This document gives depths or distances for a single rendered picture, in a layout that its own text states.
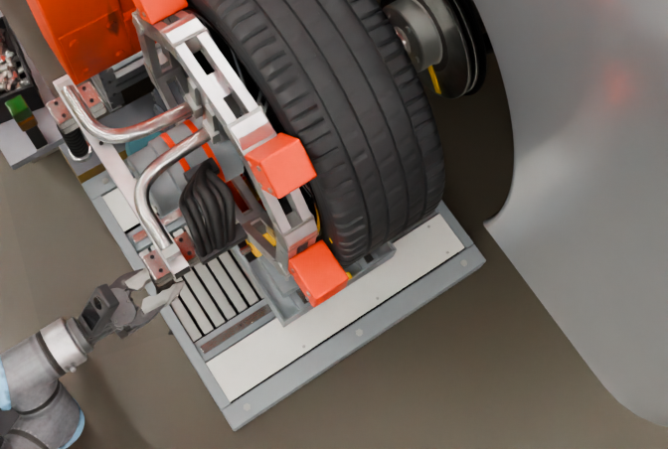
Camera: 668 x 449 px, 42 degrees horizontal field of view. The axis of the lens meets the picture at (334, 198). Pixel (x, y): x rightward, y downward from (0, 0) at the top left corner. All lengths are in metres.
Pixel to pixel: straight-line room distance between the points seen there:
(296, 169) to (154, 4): 0.40
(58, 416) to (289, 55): 0.78
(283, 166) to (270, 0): 0.28
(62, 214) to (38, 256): 0.14
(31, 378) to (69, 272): 0.95
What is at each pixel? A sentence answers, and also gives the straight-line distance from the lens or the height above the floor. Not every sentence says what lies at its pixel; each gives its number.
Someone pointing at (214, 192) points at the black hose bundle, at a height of 1.04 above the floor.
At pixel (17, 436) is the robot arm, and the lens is 1.69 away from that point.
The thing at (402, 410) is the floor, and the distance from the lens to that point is 2.45.
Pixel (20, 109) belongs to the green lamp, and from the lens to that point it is 2.00.
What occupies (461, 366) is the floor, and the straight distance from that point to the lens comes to 2.50.
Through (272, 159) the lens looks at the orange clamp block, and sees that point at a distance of 1.35.
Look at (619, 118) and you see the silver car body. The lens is 1.23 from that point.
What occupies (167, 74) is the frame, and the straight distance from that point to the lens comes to 1.88.
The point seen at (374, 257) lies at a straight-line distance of 2.35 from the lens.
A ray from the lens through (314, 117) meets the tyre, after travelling 1.40.
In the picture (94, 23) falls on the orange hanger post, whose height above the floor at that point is 0.73.
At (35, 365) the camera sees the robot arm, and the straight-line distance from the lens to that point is 1.63.
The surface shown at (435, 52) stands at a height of 0.88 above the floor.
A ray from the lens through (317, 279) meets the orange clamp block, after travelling 1.58.
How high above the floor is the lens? 2.41
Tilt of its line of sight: 70 degrees down
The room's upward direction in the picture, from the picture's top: 12 degrees clockwise
